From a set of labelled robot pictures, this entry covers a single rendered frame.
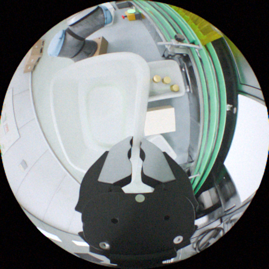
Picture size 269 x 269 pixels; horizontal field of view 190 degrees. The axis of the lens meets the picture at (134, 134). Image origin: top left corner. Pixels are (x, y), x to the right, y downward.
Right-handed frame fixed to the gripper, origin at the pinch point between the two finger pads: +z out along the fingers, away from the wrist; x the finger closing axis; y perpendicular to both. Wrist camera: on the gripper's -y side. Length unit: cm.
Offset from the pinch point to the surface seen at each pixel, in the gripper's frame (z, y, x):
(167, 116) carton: 26.1, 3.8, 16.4
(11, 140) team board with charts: 13, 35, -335
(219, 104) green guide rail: 13.8, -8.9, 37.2
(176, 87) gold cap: 26.8, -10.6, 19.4
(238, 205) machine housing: -28, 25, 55
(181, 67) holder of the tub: 30.8, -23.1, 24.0
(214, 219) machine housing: -29, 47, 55
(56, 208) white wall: -28, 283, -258
